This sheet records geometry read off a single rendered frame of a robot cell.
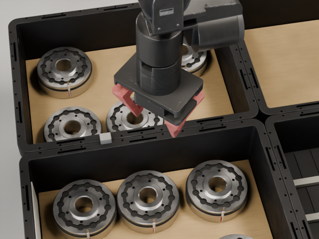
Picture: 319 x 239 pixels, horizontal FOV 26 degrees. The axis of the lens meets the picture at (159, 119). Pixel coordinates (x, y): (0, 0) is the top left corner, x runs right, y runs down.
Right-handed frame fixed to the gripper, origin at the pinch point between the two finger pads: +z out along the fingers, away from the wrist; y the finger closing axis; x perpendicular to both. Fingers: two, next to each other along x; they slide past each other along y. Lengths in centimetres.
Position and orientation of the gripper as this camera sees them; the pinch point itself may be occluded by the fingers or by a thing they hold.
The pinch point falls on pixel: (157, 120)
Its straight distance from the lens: 96.7
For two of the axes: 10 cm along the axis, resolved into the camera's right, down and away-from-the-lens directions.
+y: -8.3, -4.6, 3.2
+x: -5.6, 6.6, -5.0
